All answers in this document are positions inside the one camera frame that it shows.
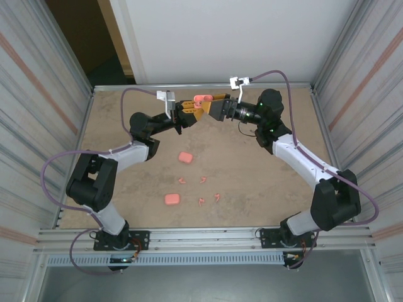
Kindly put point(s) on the pink earbud charging case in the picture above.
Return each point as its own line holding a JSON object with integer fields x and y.
{"x": 185, "y": 158}
{"x": 197, "y": 99}
{"x": 172, "y": 199}

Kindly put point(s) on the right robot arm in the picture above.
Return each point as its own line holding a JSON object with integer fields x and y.
{"x": 302, "y": 160}

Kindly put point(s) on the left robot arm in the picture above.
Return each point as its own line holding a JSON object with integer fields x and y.
{"x": 126, "y": 154}

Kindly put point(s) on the translucent corrugated side panel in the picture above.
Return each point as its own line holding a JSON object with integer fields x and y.
{"x": 378, "y": 110}
{"x": 25, "y": 110}

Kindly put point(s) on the small controller board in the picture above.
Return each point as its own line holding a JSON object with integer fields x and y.
{"x": 292, "y": 258}
{"x": 121, "y": 260}

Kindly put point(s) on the grey metal sheet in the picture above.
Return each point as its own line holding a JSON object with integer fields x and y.
{"x": 201, "y": 286}

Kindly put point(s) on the aluminium side rail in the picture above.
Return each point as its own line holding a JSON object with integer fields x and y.
{"x": 326, "y": 126}
{"x": 76, "y": 155}

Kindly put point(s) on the aluminium table edge rail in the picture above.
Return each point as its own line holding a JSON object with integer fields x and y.
{"x": 107, "y": 88}

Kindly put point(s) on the white door frame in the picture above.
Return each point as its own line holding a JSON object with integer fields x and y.
{"x": 126, "y": 37}

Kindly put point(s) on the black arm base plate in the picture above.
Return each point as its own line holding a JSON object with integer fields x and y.
{"x": 267, "y": 239}
{"x": 141, "y": 240}

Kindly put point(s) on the aluminium mounting rail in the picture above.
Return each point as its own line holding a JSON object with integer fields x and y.
{"x": 201, "y": 240}

